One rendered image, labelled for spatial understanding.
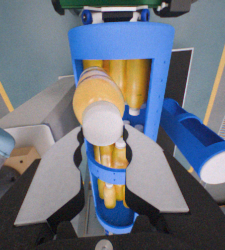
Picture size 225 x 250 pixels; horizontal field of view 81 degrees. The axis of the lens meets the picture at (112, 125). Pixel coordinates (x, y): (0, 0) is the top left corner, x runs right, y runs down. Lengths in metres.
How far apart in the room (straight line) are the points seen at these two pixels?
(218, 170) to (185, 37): 1.28
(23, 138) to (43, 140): 0.07
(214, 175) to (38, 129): 0.97
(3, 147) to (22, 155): 0.19
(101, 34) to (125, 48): 0.05
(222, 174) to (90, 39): 1.00
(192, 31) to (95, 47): 1.53
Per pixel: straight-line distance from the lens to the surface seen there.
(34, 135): 0.52
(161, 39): 0.35
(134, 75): 0.42
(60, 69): 1.62
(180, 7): 0.60
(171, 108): 1.68
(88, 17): 0.57
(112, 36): 0.31
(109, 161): 0.57
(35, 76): 1.73
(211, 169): 0.99
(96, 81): 0.16
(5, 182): 0.51
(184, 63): 1.60
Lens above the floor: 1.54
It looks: 60 degrees down
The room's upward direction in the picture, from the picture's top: 174 degrees clockwise
